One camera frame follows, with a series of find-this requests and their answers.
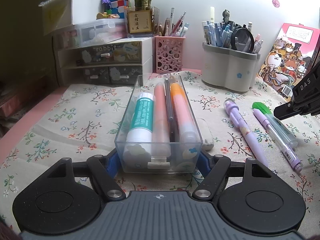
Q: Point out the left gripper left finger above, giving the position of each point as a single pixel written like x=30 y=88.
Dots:
x=103 y=169

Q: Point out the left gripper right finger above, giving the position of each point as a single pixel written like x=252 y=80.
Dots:
x=214 y=170

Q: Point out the teal white glue stick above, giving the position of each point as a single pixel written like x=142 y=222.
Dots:
x=141 y=125

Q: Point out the orange highlighter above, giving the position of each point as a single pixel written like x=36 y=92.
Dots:
x=185 y=122

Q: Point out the pink highlighter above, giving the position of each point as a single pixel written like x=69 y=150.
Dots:
x=160 y=133

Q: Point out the clear plastic drawer tray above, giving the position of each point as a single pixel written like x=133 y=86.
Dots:
x=136 y=157

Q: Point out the grey pencil lead case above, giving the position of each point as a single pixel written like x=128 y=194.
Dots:
x=170 y=112

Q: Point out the green highlighter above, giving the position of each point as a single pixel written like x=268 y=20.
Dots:
x=285 y=134

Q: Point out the cartoon cover book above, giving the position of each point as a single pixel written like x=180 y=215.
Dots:
x=290 y=58

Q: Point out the white eraser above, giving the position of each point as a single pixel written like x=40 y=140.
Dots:
x=207 y=137

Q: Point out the lilac gel pen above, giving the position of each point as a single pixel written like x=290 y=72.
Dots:
x=285 y=148

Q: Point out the purple cartoon pen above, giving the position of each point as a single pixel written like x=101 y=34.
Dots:
x=232 y=110

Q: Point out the floral table cloth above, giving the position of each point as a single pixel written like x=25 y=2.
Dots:
x=86 y=119

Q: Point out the black magnifying glass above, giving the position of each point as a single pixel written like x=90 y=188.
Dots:
x=242 y=40

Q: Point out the grey flower-shaped pen holder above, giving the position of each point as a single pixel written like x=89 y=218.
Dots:
x=230 y=69

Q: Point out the white mini drawer cabinet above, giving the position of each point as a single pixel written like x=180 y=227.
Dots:
x=116 y=63

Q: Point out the clear plastic storage box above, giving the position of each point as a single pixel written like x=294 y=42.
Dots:
x=93 y=33

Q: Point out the pink perforated pen holder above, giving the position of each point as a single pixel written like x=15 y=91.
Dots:
x=168 y=54

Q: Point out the glass box with label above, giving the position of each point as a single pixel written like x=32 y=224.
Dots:
x=142 y=22

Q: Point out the white box on shelf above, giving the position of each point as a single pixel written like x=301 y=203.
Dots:
x=57 y=14

